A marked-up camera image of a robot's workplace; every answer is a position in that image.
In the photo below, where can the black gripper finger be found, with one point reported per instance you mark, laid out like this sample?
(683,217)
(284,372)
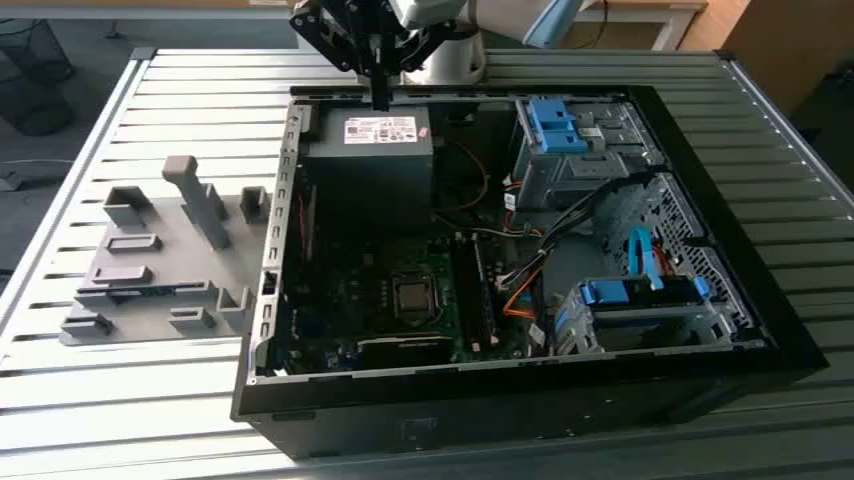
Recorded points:
(327,42)
(416,52)

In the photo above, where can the blue RAM stick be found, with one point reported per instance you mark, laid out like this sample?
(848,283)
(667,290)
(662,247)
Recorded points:
(140,289)

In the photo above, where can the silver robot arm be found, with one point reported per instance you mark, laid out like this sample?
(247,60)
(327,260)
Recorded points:
(454,55)

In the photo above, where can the black RAM slot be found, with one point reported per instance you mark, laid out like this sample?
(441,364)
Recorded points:
(462,290)

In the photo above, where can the grey power supply unit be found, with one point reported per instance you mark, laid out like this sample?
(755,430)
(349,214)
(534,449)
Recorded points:
(373,175)

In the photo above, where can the blue drive bay latch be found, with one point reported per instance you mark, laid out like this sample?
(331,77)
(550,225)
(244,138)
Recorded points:
(554,127)

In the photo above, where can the white desk with wooden top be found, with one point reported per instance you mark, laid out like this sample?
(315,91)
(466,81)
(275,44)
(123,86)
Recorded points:
(640,20)

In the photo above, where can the grey metal drive cage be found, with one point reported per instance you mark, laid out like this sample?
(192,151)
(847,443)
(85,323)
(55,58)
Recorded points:
(580,175)

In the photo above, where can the black mesh waste bin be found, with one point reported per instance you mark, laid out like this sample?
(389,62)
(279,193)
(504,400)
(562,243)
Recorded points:
(33,75)

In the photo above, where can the grey parts rack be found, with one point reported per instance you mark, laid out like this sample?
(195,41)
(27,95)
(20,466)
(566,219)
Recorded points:
(167,250)

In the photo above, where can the silver CPU in socket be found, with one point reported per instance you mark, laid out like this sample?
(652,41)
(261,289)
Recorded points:
(413,295)

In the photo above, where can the green motherboard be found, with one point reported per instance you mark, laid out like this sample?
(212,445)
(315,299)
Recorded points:
(347,300)

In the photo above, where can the white stand foot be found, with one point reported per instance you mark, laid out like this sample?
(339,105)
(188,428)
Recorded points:
(27,167)

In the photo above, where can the brown wooden cabinet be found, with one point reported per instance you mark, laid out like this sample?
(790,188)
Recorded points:
(787,45)

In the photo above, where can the blue disk carrier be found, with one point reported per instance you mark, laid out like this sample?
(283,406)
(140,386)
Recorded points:
(607,292)

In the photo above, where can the black graphics card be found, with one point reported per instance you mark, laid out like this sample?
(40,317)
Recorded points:
(403,347)

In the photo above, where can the grey metal disk bay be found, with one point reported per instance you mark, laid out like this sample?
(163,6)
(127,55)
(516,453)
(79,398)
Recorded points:
(640,325)

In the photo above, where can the black PC case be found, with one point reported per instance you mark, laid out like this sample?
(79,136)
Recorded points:
(467,415)

